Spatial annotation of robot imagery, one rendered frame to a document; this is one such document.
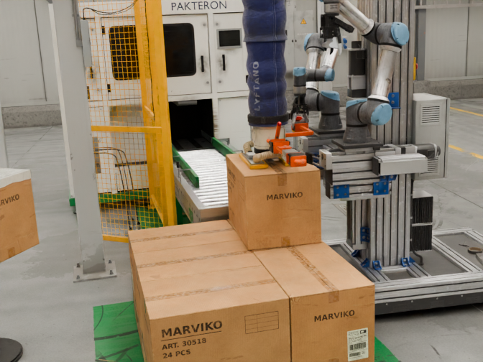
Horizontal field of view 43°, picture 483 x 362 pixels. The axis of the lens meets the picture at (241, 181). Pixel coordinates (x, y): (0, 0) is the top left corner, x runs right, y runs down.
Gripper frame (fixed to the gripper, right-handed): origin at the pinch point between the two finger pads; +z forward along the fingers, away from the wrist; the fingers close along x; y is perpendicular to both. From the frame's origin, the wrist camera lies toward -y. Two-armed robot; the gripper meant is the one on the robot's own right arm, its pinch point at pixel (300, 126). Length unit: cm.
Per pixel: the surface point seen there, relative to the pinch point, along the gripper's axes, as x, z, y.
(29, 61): -285, -15, -900
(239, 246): -49, 53, 52
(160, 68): -77, -35, -78
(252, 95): -35, -24, 33
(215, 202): -49, 53, -36
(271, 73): -26, -36, 41
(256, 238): -42, 47, 61
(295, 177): -20, 16, 61
